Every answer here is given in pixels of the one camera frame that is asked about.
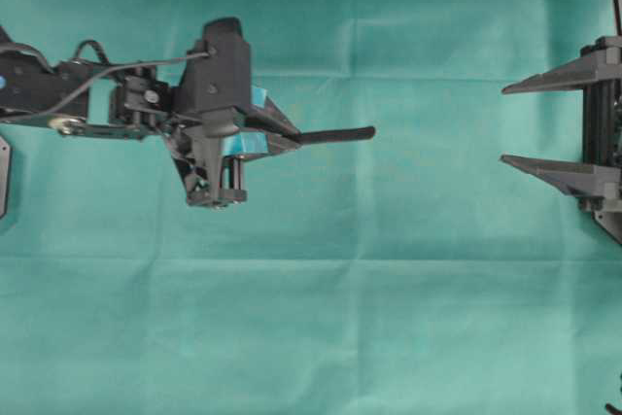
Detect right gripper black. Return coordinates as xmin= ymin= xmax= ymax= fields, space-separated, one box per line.
xmin=500 ymin=36 xmax=621 ymax=242

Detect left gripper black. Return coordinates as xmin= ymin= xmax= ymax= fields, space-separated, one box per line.
xmin=109 ymin=64 xmax=300 ymax=209

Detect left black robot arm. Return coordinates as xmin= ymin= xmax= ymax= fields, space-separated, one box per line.
xmin=1 ymin=17 xmax=303 ymax=209

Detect green table cloth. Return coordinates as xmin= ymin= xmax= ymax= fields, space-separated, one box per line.
xmin=1 ymin=0 xmax=621 ymax=414

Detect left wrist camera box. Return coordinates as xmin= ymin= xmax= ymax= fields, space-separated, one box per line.
xmin=172 ymin=17 xmax=251 ymax=138

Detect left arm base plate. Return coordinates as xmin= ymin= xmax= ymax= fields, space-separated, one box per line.
xmin=0 ymin=136 xmax=13 ymax=219

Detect black cable bottom right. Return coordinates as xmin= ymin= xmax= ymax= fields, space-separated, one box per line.
xmin=604 ymin=370 xmax=622 ymax=415

